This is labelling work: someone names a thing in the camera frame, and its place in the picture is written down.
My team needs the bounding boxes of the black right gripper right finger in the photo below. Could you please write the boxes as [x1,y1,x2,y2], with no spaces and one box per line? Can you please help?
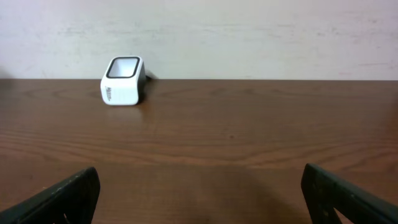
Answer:
[301,164,397,224]

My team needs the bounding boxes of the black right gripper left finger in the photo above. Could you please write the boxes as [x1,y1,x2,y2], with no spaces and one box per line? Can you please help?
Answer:
[1,167,100,224]

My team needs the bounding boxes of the white barcode scanner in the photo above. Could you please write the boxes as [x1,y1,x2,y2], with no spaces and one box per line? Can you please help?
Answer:
[100,56,146,106]

